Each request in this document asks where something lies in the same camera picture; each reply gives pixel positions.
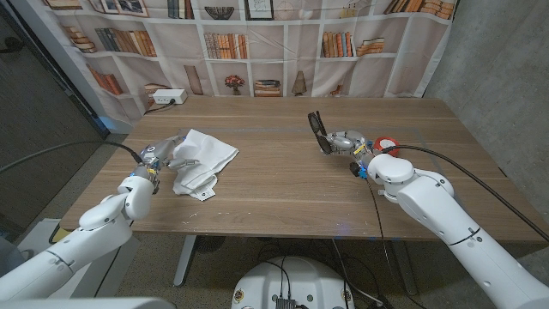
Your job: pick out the grey table leg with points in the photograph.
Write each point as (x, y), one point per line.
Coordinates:
(403, 266)
(184, 262)

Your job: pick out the white cloth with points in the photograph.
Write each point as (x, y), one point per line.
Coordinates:
(206, 154)

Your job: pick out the person in blue jeans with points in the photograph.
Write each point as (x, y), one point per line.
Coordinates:
(10, 257)

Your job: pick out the white power strip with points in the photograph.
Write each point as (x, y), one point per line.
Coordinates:
(169, 96)

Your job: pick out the yellow panel with black frame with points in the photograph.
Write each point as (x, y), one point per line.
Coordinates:
(62, 235)

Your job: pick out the grey ribbed module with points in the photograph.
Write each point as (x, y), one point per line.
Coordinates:
(285, 303)

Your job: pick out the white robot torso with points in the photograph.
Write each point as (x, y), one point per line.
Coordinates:
(296, 279)

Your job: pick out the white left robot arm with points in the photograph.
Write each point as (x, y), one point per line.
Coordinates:
(86, 240)

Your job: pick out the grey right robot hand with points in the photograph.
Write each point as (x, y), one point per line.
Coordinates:
(349, 141)

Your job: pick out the black ribbed round object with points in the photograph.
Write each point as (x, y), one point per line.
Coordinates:
(210, 244)

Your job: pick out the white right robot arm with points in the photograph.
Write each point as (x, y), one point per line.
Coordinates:
(446, 223)

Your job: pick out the printed bookshelf backdrop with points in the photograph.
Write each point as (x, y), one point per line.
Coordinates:
(266, 64)

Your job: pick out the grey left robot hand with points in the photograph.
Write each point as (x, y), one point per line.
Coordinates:
(156, 154)

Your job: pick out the red ribbon reel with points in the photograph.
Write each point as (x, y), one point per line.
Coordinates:
(388, 143)

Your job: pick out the black sunglasses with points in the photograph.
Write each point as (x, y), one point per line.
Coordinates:
(315, 124)

